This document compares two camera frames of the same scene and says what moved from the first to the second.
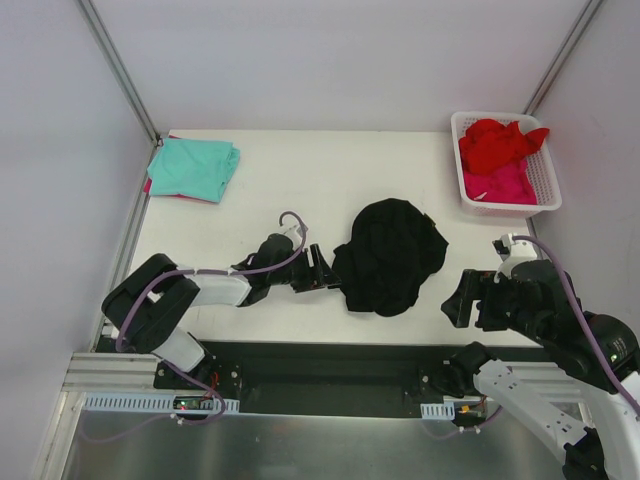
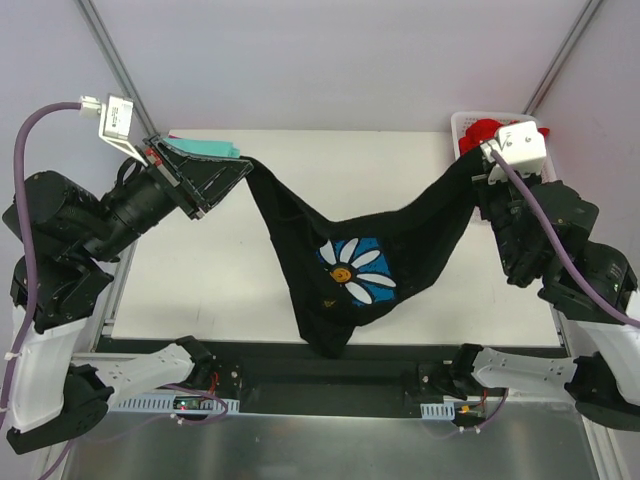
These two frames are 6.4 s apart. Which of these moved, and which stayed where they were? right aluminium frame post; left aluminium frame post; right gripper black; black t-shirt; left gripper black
Moved: left gripper black; black t-shirt; right gripper black
Stayed: left aluminium frame post; right aluminium frame post
